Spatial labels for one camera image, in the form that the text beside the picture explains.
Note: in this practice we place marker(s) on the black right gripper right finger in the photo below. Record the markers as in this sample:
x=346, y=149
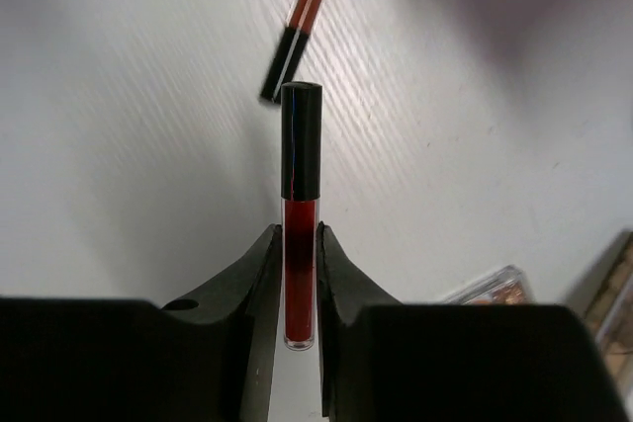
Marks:
x=383, y=360

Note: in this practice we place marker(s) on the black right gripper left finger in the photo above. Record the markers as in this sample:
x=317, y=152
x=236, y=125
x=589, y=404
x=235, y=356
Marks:
x=204, y=356

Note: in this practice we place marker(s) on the clear case blush compact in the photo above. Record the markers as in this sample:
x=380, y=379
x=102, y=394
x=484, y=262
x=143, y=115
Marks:
x=507, y=285

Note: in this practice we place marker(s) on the dark red lip gloss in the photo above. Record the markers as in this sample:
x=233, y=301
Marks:
x=300, y=192

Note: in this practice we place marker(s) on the orange lip gloss tube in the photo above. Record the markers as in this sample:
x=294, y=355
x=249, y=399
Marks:
x=290, y=49

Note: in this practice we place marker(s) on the long brown eyeshadow palette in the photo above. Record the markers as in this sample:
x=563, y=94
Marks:
x=609, y=318

